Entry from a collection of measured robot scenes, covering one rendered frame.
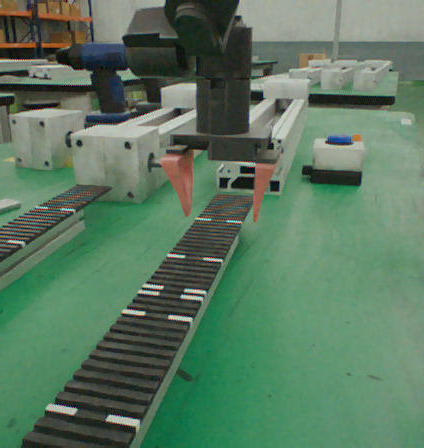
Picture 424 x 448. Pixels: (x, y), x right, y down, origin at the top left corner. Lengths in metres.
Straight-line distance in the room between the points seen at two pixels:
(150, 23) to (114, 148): 0.22
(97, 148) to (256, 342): 0.41
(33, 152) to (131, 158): 0.30
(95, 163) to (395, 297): 0.44
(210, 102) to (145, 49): 0.09
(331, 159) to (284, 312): 0.43
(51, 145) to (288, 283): 0.57
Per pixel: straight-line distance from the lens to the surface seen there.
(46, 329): 0.41
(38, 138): 0.92
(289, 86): 1.28
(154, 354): 0.30
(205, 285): 0.38
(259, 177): 0.50
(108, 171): 0.70
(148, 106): 1.32
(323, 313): 0.42
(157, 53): 0.52
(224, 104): 0.49
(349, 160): 0.80
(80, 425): 0.26
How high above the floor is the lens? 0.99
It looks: 21 degrees down
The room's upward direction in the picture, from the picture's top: straight up
